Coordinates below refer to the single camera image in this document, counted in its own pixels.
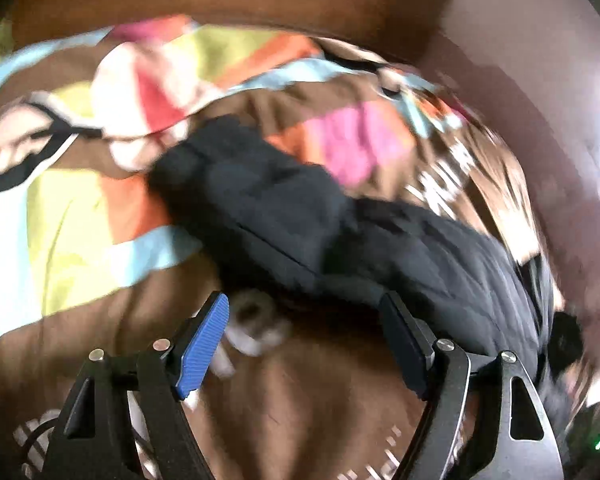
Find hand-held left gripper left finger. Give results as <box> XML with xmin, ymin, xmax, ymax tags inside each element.
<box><xmin>40</xmin><ymin>291</ymin><xmax>231</xmax><ymax>480</ymax></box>

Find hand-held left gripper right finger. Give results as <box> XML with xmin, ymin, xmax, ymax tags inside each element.
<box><xmin>379</xmin><ymin>291</ymin><xmax>566</xmax><ymax>480</ymax></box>

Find black puffer jacket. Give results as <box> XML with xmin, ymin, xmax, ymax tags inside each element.
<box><xmin>149</xmin><ymin>114</ymin><xmax>557</xmax><ymax>433</ymax></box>

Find brown patterned quilt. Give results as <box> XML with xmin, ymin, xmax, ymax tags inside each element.
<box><xmin>0</xmin><ymin>125</ymin><xmax>548</xmax><ymax>480</ymax></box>

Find colourful printed bed sheet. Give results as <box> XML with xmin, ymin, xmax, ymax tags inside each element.
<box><xmin>0</xmin><ymin>14</ymin><xmax>481</xmax><ymax>352</ymax></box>

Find wooden headboard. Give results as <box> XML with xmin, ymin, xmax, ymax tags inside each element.
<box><xmin>7</xmin><ymin>0</ymin><xmax>453</xmax><ymax>63</ymax></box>

